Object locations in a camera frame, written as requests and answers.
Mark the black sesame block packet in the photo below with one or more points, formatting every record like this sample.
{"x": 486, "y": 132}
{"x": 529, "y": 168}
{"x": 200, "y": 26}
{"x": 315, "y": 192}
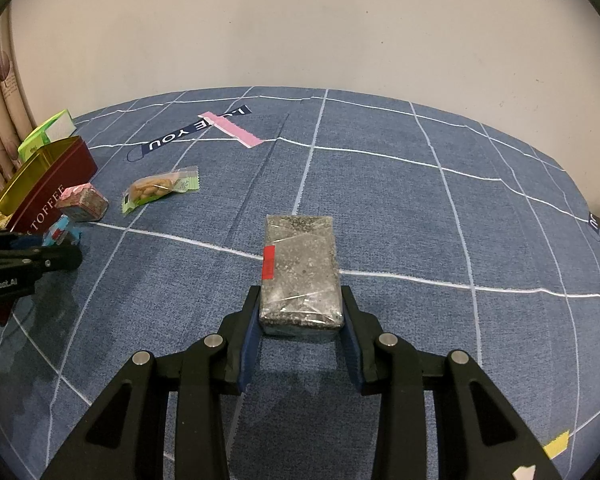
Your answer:
{"x": 300, "y": 270}

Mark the blue checked bed sheet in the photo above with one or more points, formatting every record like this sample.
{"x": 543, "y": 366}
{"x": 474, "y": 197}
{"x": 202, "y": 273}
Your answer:
{"x": 430, "y": 260}

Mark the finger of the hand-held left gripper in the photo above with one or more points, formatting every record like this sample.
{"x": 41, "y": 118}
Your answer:
{"x": 25, "y": 241}
{"x": 55, "y": 260}

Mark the pink candy packet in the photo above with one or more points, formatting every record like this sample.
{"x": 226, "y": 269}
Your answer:
{"x": 82, "y": 200}

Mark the clear green-ended peanut packet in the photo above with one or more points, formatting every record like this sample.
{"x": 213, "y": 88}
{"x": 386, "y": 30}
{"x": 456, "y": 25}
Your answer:
{"x": 152, "y": 187}

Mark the green tissue pack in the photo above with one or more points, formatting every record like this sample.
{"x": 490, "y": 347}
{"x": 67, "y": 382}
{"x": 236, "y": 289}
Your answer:
{"x": 45, "y": 132}

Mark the dark red gold-lined tin box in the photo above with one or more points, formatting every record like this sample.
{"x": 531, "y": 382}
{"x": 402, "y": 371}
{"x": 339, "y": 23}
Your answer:
{"x": 45, "y": 195}

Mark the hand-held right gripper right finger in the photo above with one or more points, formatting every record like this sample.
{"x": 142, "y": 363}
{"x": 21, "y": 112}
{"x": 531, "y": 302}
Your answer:
{"x": 352, "y": 345}

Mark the blue candy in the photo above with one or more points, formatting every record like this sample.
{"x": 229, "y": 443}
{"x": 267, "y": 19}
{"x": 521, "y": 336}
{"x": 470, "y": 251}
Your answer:
{"x": 60, "y": 230}

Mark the beige patterned curtain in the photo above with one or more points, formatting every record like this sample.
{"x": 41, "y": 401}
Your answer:
{"x": 0, "y": 85}

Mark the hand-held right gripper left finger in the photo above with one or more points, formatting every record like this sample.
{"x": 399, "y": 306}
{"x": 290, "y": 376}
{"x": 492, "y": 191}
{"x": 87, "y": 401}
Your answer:
{"x": 247, "y": 345}

